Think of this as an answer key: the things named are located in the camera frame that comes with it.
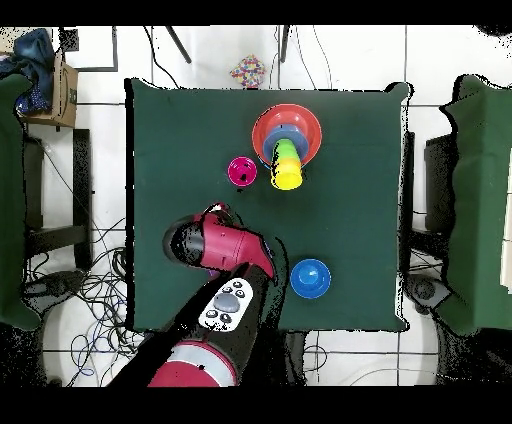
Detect pink plastic cup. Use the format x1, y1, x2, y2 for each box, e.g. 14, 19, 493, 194
227, 156, 258, 188

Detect yellow plastic cup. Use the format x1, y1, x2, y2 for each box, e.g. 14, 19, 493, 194
270, 164, 304, 191

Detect orange plastic cup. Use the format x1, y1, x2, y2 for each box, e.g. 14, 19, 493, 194
270, 156, 302, 171

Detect green plastic cup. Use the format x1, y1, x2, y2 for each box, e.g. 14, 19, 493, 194
271, 138, 299, 161

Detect small light blue bowl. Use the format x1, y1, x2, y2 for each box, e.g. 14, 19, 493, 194
261, 124, 310, 161

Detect wide orange-red bowl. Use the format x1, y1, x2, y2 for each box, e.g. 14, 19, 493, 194
251, 103, 323, 169

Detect dark green tablecloth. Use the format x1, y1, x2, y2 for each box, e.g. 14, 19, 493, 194
125, 77, 413, 333

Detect small dark blue bowl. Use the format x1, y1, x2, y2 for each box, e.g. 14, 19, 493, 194
289, 258, 332, 300

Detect cardboard box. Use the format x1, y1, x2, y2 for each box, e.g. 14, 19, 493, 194
23, 53, 79, 129

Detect green cloth covered table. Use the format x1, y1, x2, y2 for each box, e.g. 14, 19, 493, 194
435, 74, 512, 337
0, 73, 41, 331

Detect blue cloth bundle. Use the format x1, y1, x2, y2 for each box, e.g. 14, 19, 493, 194
0, 27, 55, 115

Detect tangle of floor cables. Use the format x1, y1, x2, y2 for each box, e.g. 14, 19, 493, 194
23, 215, 157, 387

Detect black stool frame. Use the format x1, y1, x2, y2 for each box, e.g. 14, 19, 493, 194
23, 128, 94, 273
399, 131, 457, 249

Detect black pedestal foot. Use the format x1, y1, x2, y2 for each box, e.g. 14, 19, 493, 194
403, 273, 453, 315
23, 270, 87, 309

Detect black rectangular frame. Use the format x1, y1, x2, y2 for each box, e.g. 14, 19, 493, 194
59, 25, 119, 73

